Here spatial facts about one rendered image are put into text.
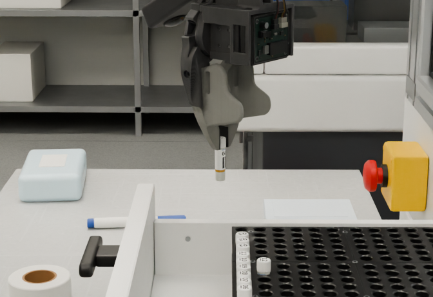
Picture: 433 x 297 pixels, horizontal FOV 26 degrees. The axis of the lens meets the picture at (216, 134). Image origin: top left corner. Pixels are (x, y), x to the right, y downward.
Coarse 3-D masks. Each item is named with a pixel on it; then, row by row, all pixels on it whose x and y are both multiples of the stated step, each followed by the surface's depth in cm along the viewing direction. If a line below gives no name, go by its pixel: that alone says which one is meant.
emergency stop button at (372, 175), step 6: (366, 162) 117; (372, 162) 116; (366, 168) 116; (372, 168) 116; (378, 168) 117; (366, 174) 116; (372, 174) 115; (378, 174) 116; (366, 180) 116; (372, 180) 115; (378, 180) 116; (366, 186) 116; (372, 186) 116
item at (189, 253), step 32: (160, 224) 96; (192, 224) 96; (224, 224) 96; (256, 224) 96; (288, 224) 96; (320, 224) 96; (352, 224) 96; (384, 224) 96; (416, 224) 96; (160, 256) 97; (192, 256) 97; (224, 256) 97; (160, 288) 95; (192, 288) 95; (224, 288) 95
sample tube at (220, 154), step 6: (222, 138) 97; (222, 144) 96; (216, 150) 97; (222, 150) 97; (216, 156) 97; (222, 156) 97; (216, 162) 97; (222, 162) 97; (216, 168) 97; (222, 168) 97; (216, 174) 97; (222, 174) 97; (216, 180) 98; (222, 180) 98
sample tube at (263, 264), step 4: (260, 260) 82; (264, 260) 82; (268, 260) 82; (256, 264) 82; (260, 264) 82; (264, 264) 82; (268, 264) 82; (256, 268) 83; (260, 268) 82; (264, 268) 82; (268, 268) 82; (260, 272) 82; (264, 272) 82; (268, 272) 83
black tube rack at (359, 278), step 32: (256, 256) 86; (288, 256) 86; (320, 256) 86; (352, 256) 86; (384, 256) 86; (416, 256) 86; (256, 288) 79; (288, 288) 81; (320, 288) 79; (352, 288) 80; (384, 288) 80; (416, 288) 80
